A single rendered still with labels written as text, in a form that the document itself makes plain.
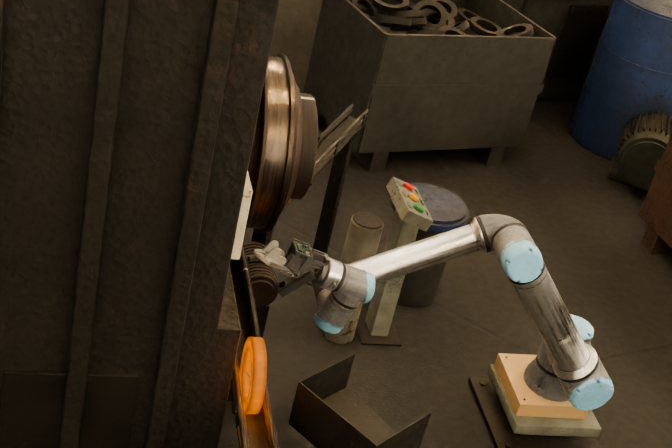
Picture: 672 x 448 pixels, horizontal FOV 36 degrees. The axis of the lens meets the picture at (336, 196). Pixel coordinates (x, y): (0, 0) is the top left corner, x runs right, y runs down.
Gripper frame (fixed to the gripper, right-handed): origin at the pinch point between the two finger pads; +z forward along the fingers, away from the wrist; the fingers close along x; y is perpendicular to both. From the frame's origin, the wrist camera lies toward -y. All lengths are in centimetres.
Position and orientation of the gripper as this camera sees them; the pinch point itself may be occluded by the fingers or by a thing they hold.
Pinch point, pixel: (256, 254)
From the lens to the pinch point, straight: 289.4
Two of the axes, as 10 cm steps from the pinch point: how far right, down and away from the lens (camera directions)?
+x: 1.9, 5.2, -8.4
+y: 4.9, -7.9, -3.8
